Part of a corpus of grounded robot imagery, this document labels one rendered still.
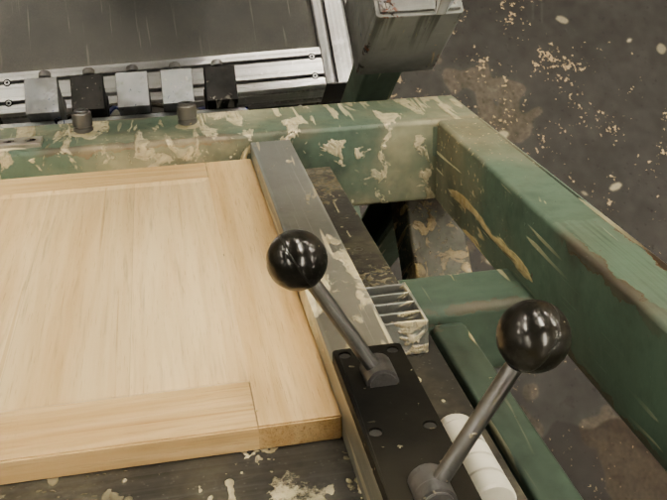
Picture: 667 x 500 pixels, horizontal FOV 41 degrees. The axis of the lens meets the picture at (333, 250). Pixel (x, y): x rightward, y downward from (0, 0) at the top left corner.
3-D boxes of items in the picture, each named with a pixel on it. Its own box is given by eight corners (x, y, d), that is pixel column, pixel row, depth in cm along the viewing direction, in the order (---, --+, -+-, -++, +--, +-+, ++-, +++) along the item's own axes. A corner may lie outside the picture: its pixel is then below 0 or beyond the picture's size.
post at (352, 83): (335, 185, 207) (403, 21, 135) (339, 209, 205) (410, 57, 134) (311, 187, 206) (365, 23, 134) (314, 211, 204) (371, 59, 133)
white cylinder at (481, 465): (516, 522, 53) (471, 442, 60) (519, 482, 52) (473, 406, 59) (468, 529, 52) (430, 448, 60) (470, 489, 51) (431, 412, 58)
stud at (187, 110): (197, 121, 115) (195, 99, 114) (198, 126, 113) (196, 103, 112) (178, 123, 115) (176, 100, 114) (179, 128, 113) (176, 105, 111)
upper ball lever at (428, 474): (440, 494, 51) (566, 302, 47) (461, 540, 47) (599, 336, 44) (384, 475, 49) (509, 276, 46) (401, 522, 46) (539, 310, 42)
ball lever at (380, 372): (403, 356, 61) (301, 208, 55) (419, 386, 58) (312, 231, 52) (356, 386, 61) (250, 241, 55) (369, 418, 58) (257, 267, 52)
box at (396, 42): (419, 2, 136) (450, -69, 119) (432, 72, 133) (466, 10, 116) (343, 6, 134) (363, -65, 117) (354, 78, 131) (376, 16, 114)
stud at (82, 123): (94, 129, 113) (91, 106, 112) (93, 135, 111) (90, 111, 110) (74, 131, 113) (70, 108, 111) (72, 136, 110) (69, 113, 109)
